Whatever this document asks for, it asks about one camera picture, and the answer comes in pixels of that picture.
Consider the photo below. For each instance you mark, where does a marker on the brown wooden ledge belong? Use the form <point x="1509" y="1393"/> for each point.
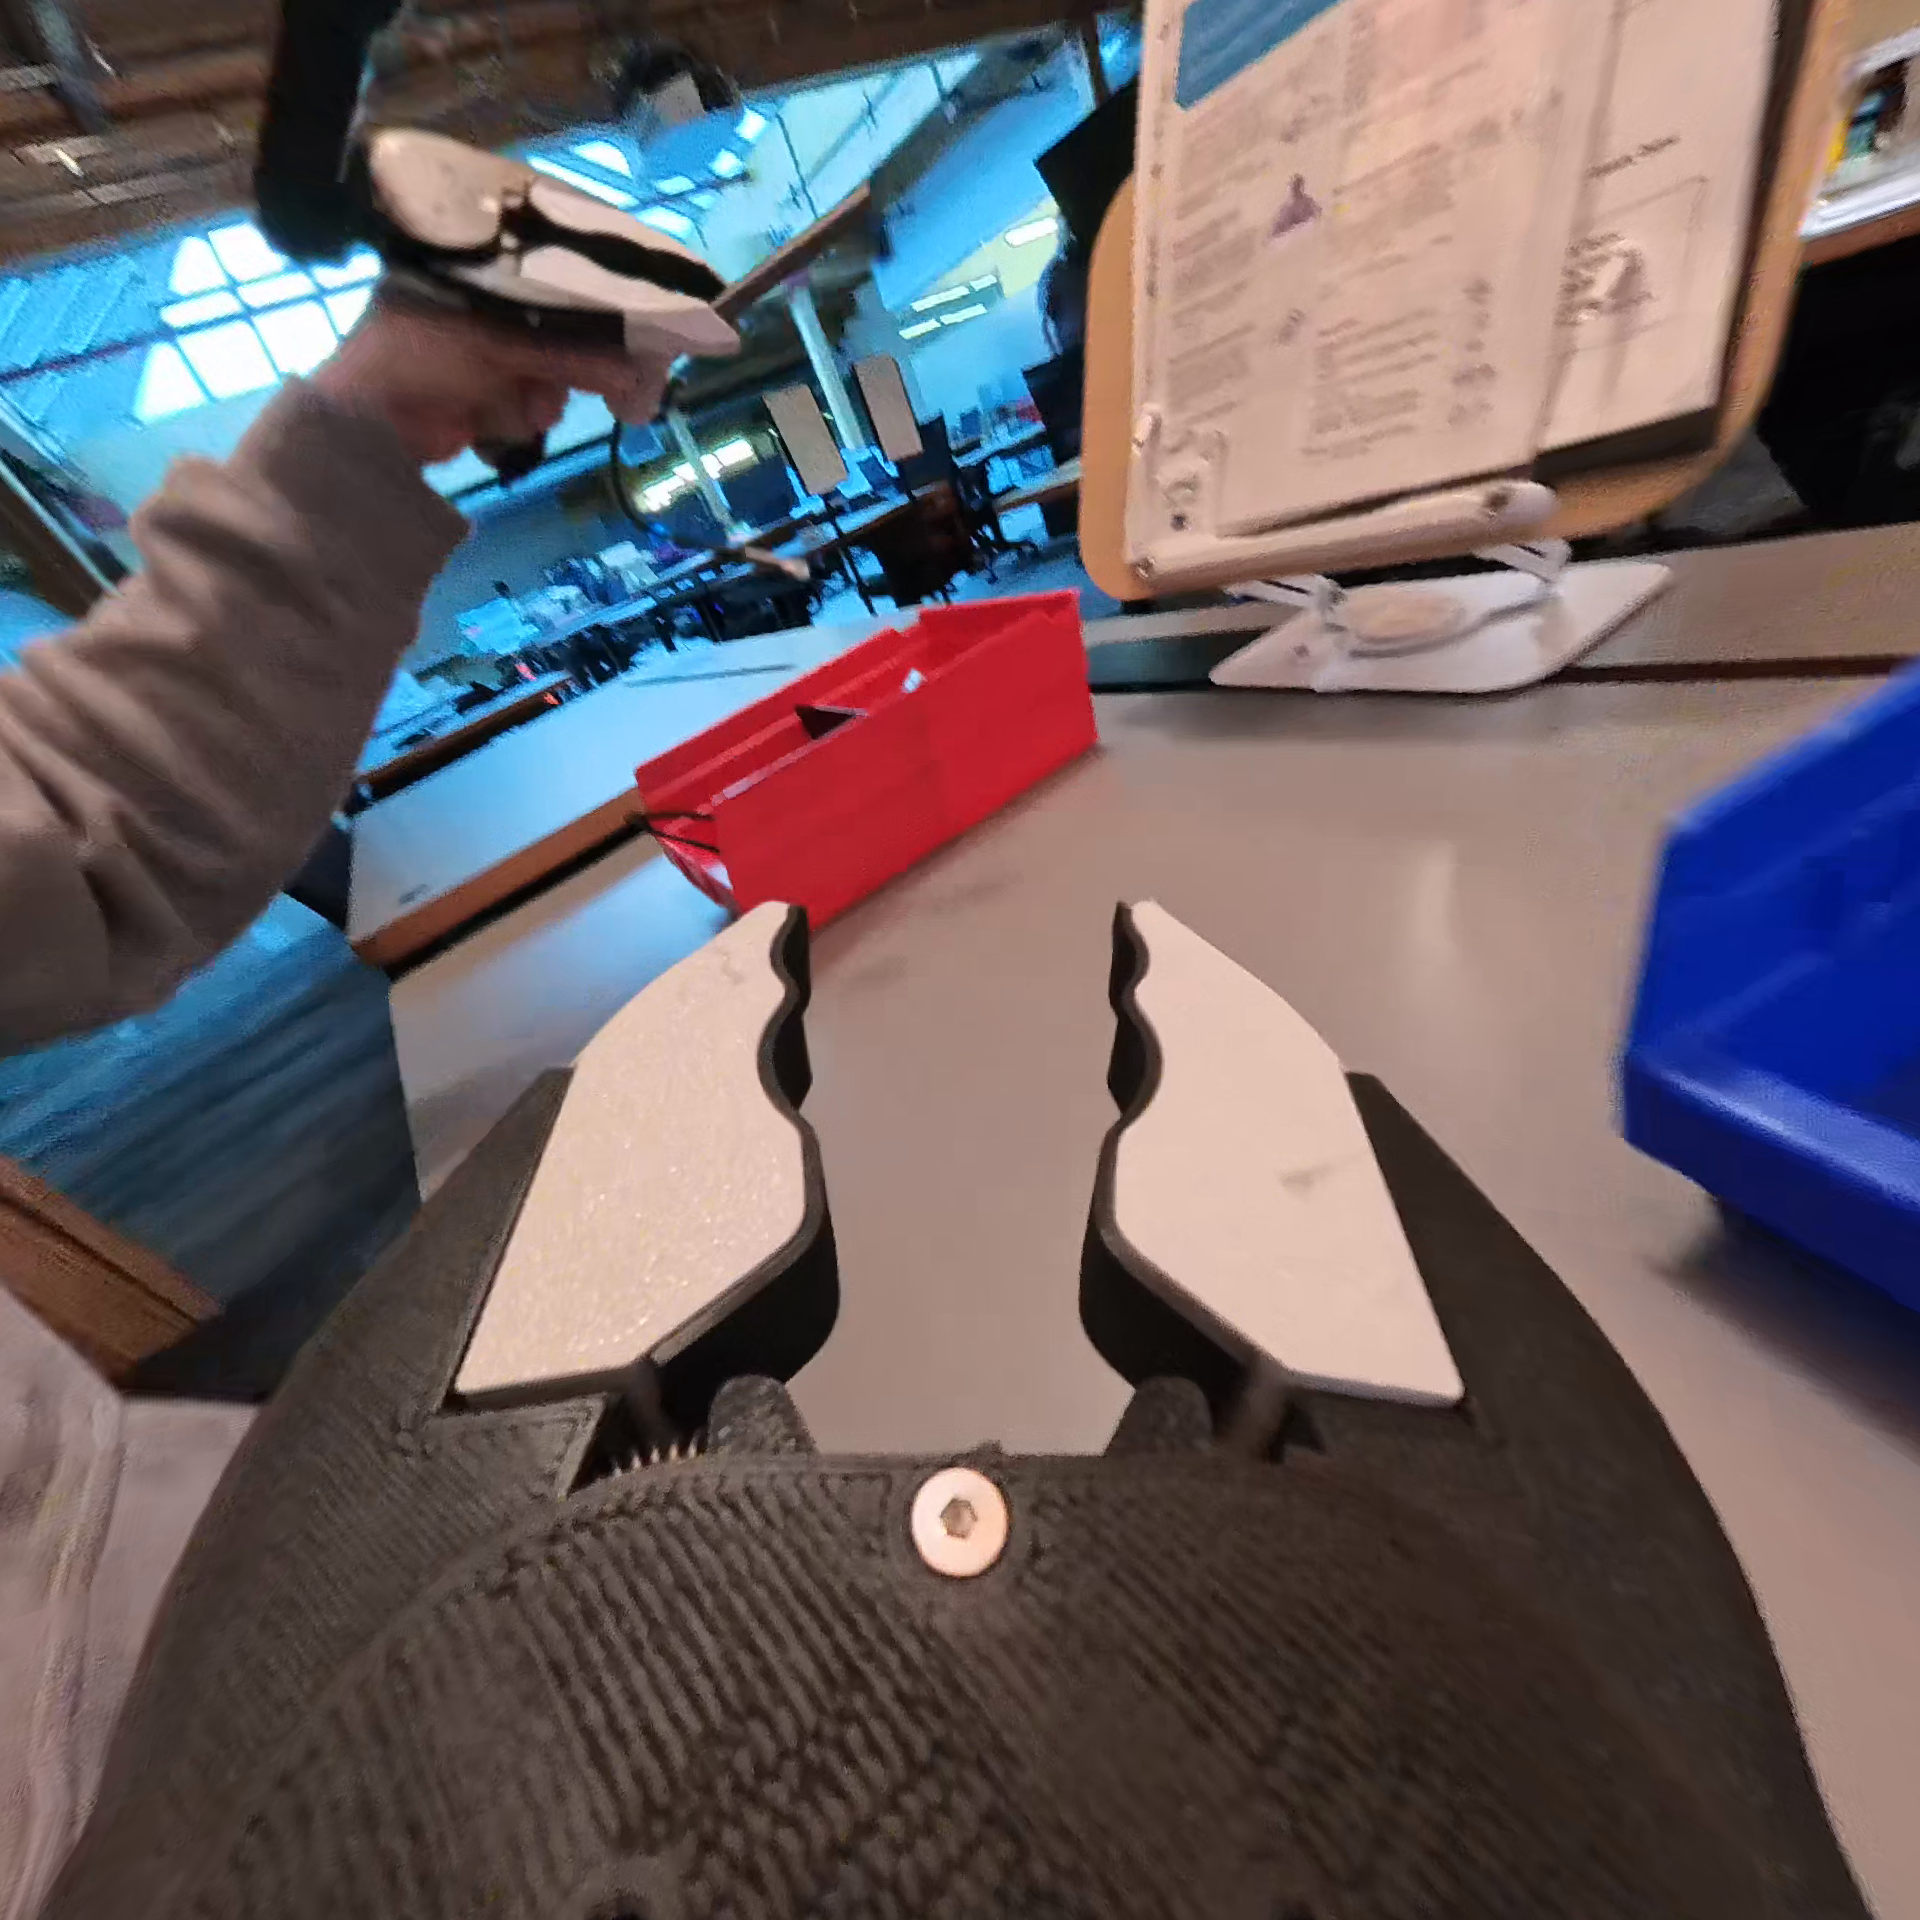
<point x="90" y="1274"/>

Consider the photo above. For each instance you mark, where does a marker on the person's pale clothing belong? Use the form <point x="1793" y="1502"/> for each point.
<point x="60" y="1574"/>

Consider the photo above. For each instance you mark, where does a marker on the person's left forearm grey sleeve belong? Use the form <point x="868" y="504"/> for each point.
<point x="180" y="721"/>

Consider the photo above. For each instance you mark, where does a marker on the person's left hand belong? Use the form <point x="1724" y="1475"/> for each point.
<point x="450" y="379"/>

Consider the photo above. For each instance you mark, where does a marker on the wooden document holder board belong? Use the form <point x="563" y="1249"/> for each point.
<point x="1664" y="480"/>

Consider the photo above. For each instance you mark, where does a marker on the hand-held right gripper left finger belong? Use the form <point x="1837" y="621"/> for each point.
<point x="645" y="1185"/>

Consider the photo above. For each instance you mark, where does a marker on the white document holder base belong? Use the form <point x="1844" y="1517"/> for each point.
<point x="1560" y="615"/>

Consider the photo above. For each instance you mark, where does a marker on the red plastic bin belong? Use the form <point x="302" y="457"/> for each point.
<point x="885" y="765"/>

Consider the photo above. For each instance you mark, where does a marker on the printed paper sheets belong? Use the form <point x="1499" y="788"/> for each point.
<point x="1395" y="255"/>

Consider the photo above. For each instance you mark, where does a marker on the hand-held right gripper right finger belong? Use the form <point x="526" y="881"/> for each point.
<point x="1260" y="1185"/>

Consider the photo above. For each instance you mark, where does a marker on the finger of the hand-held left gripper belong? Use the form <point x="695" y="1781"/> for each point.
<point x="600" y="313"/>
<point x="450" y="188"/>

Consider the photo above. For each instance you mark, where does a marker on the blue plastic bin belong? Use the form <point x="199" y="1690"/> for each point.
<point x="1784" y="961"/>

